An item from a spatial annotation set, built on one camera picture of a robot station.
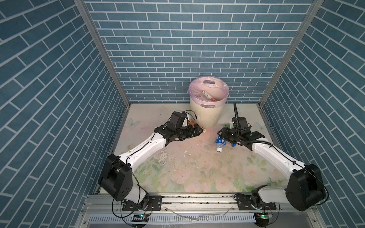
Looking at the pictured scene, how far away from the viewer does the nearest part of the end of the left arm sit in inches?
23.6

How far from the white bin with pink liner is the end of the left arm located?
0.19m

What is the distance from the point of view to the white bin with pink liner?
34.3 inches
